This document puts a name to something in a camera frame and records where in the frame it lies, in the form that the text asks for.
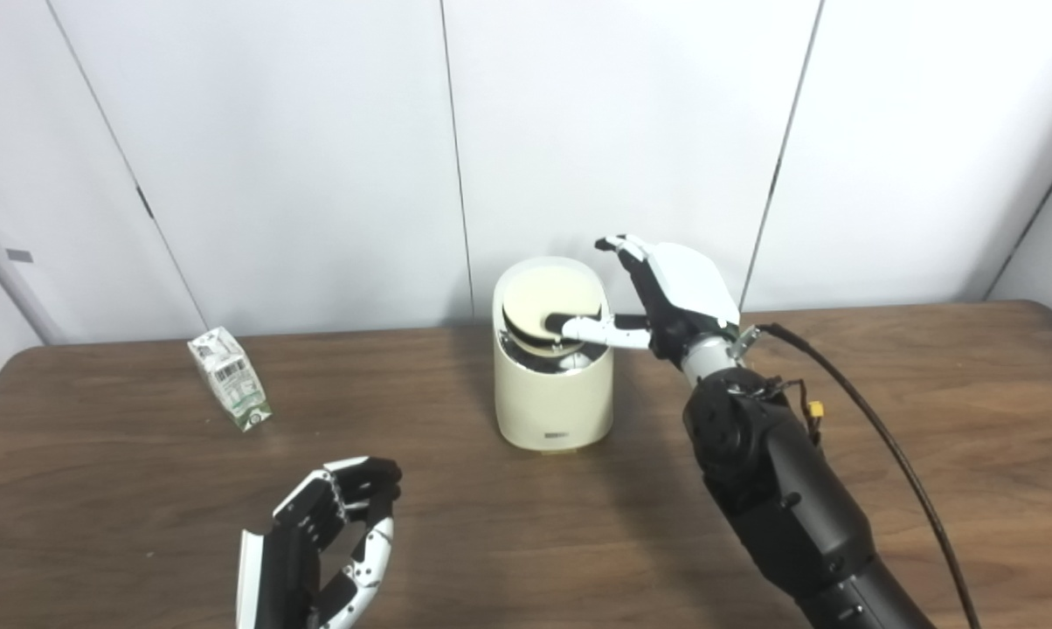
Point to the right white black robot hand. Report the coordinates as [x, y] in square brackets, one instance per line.
[688, 288]

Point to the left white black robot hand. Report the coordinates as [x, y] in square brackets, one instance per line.
[286, 568]

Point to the cream round bin lid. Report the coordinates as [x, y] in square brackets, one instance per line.
[539, 297]

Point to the cream-colored trash bin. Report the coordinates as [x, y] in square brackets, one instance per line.
[552, 402]

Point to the white green milk carton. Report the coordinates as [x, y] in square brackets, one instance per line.
[233, 384]

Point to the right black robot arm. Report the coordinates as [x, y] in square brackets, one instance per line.
[779, 489]

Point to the black wall panel hinge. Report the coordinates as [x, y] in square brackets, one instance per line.
[145, 203]

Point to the grey wall tag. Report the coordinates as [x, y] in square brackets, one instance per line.
[19, 255]

